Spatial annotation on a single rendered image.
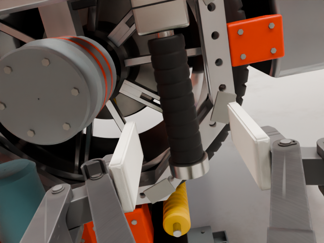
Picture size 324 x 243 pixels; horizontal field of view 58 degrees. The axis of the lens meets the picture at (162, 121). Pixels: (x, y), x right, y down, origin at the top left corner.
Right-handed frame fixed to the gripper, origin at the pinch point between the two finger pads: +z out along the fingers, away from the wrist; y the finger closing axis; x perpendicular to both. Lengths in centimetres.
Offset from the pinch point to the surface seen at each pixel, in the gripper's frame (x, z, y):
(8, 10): 12.0, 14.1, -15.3
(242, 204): -83, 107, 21
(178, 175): -7.7, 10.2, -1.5
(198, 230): -61, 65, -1
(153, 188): -21.6, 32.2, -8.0
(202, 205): -83, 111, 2
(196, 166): -6.8, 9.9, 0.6
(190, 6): 9.8, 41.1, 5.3
